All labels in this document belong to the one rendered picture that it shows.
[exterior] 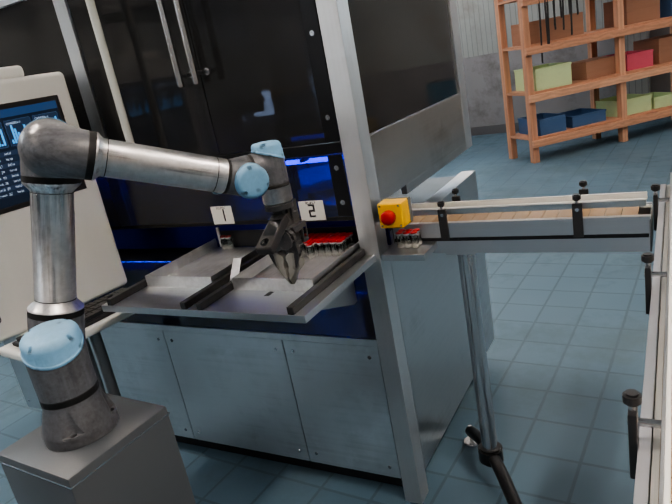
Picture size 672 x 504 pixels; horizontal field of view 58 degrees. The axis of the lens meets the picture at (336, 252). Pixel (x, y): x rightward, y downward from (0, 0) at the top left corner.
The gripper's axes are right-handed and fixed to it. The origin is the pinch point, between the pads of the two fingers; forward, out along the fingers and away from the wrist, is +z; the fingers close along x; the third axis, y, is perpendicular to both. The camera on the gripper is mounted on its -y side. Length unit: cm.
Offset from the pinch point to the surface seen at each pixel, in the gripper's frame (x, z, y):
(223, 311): 13.5, 3.6, -12.2
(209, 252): 53, 3, 30
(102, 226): 86, -12, 17
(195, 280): 34.0, 1.2, 1.5
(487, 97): 149, 35, 752
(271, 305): 1.7, 3.6, -7.7
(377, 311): -8.5, 21.4, 27.7
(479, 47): 153, -34, 753
